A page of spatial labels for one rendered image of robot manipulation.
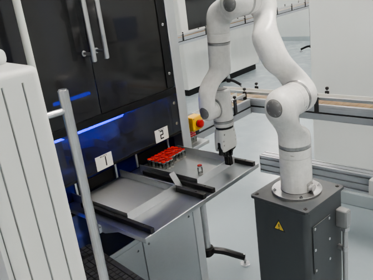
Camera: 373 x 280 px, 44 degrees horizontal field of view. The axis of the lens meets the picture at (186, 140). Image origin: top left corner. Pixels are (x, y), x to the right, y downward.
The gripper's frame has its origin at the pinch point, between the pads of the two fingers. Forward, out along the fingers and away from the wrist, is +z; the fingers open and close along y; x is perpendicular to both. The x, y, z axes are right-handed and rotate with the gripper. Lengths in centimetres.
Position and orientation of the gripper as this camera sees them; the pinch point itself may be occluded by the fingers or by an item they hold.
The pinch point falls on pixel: (228, 160)
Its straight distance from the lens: 199.1
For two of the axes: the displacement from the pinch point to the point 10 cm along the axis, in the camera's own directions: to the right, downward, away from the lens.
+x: 7.4, 1.1, -6.6
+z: 1.5, 9.4, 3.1
